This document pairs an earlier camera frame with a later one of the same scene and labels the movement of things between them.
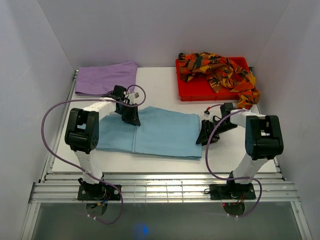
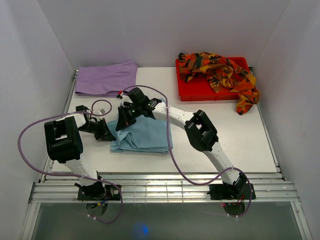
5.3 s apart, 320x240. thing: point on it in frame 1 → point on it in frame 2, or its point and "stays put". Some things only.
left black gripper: [135, 121] → [106, 135]
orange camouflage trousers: [223, 74] stays put
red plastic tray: [202, 88] stays put
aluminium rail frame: [273, 187] stays put
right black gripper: [204, 134] → [123, 120]
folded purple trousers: [97, 80] stays put
